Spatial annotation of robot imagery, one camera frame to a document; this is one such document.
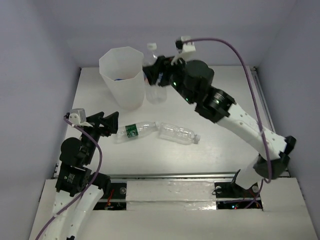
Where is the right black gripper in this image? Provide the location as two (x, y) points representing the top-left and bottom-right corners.
(143, 52), (196, 105)

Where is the clear bottle green label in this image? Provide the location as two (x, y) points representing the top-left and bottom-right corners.
(113, 121), (160, 144)

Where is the clear bottle orange blue label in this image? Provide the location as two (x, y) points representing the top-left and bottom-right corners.
(142, 42), (167, 105)

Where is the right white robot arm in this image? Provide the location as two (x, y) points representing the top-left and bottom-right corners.
(142, 56), (297, 196)

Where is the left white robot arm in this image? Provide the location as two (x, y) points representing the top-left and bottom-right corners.
(36, 108), (119, 240)

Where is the translucent white plastic bin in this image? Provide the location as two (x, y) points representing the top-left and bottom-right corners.
(98, 46), (145, 111)

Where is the clear crushed unlabelled bottle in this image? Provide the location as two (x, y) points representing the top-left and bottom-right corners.
(156, 122), (201, 145)

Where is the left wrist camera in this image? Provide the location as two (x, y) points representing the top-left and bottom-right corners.
(65, 108), (88, 127)

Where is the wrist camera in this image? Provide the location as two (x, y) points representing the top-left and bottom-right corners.
(175, 36), (196, 61)
(65, 108), (88, 127)

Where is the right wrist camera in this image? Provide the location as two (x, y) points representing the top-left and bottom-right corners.
(175, 36), (196, 61)

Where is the aluminium side rail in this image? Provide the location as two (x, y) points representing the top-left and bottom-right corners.
(248, 66), (276, 133)

